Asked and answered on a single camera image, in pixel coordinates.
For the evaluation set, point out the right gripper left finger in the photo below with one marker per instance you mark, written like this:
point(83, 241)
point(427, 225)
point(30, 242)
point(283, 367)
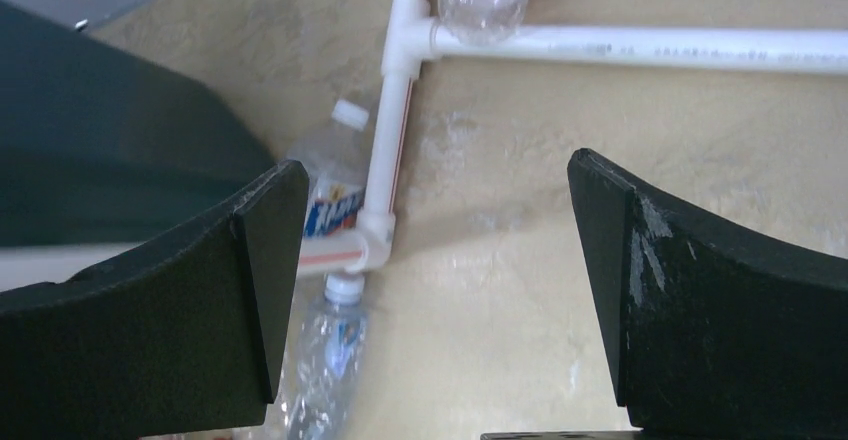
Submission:
point(185, 332)

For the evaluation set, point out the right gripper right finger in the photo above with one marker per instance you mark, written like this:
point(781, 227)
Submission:
point(711, 330)

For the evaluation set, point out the dark green trash bin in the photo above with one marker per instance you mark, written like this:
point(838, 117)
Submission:
point(101, 146)

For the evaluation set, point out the clear bottle near bin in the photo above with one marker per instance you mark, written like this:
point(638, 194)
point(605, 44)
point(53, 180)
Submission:
point(336, 159)

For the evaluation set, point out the clear bottle white cap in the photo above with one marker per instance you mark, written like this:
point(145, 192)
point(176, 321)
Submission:
point(328, 356)

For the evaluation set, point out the white PVC pipe frame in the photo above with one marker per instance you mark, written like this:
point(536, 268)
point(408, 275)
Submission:
point(483, 192)

